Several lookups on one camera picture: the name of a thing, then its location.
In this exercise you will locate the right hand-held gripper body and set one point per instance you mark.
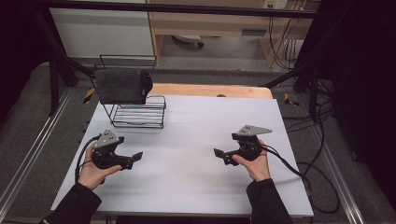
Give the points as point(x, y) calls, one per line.
point(249, 141)

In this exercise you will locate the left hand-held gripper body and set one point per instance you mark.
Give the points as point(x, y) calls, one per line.
point(107, 146)

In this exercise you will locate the dark grey fluffy towel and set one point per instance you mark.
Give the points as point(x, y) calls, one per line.
point(121, 85)

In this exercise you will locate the person's right hand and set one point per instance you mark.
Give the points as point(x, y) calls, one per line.
point(257, 168)

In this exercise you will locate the person's left hand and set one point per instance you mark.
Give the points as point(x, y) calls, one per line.
point(93, 174)

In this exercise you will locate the yellow black tape strip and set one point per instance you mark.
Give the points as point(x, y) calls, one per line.
point(88, 95)
point(290, 100)

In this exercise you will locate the wooden board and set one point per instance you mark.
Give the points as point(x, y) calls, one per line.
point(211, 90)

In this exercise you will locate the black metal stand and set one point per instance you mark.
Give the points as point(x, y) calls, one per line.
point(313, 90)
point(53, 84)

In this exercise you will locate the white cabinet panel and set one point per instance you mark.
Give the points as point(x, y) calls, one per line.
point(99, 32)

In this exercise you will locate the white chair base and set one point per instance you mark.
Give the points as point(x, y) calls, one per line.
point(188, 39)

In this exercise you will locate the white power strip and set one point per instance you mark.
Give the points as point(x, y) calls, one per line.
point(275, 3)

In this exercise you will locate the aluminium rail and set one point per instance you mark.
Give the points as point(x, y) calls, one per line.
point(337, 180)
point(34, 146)

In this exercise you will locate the black frame crossbar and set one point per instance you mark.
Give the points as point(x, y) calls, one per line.
point(186, 11)

